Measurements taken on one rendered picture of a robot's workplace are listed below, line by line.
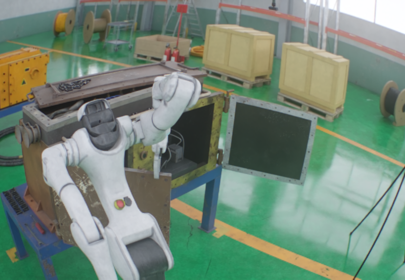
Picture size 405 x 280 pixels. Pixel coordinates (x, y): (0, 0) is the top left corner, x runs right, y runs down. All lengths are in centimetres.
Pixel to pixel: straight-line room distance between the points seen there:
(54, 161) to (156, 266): 52
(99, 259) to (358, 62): 1016
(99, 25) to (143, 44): 359
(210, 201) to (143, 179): 157
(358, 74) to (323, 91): 437
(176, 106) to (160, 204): 66
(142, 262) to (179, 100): 55
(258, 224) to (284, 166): 86
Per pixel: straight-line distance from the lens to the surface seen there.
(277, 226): 359
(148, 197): 175
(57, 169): 119
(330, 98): 657
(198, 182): 295
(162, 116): 125
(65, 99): 223
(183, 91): 119
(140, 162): 235
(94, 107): 136
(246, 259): 314
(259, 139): 283
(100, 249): 108
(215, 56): 779
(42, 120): 201
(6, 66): 452
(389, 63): 1057
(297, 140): 279
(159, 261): 135
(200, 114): 282
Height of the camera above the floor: 205
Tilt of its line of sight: 25 degrees down
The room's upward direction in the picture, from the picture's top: 6 degrees clockwise
